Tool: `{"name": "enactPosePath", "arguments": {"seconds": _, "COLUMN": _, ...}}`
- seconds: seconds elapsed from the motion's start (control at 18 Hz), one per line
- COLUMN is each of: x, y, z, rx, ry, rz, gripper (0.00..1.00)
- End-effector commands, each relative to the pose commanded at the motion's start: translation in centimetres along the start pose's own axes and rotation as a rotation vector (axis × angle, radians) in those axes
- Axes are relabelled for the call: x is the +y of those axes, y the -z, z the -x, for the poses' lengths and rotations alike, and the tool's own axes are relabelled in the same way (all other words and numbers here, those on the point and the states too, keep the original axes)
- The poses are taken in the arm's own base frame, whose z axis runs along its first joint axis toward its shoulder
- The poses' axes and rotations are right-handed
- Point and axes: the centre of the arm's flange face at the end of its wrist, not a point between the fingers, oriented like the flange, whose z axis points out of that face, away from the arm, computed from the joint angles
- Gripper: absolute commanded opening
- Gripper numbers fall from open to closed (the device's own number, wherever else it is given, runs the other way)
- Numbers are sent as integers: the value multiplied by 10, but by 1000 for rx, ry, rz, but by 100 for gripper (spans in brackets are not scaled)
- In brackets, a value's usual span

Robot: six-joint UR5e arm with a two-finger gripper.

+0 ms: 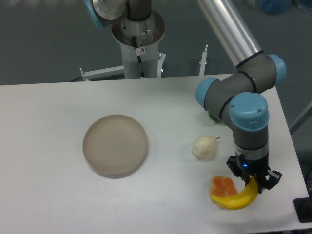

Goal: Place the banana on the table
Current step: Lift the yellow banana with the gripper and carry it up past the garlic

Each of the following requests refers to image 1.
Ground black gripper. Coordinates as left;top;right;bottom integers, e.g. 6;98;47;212
226;147;282;194

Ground yellow banana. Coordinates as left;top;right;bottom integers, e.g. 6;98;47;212
212;177;258;210

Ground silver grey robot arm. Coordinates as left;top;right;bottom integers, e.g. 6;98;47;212
85;0;287;193

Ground peeled orange mandarin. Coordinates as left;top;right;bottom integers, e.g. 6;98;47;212
209;175;238;209

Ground pale yellow pear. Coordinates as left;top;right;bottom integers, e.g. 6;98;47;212
192;135;219;161

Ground black device at table edge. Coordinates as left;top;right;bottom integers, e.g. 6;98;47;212
293;197;312;223

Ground green fruit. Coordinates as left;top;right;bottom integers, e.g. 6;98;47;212
208;112;222;124

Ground beige round plate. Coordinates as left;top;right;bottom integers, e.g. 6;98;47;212
82;115;148;178

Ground white right mounting bracket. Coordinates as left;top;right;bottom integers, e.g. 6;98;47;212
199;45;208;76

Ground white mounting bracket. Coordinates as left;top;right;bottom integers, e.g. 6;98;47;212
79;65;124;81
199;45;208;76

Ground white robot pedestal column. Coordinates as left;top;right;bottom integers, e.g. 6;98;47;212
112;10;165;79

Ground black cable on pedestal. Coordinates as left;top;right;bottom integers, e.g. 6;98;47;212
132;36;145;78

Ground white left mounting bracket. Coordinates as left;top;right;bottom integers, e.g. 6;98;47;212
79;65;124;81

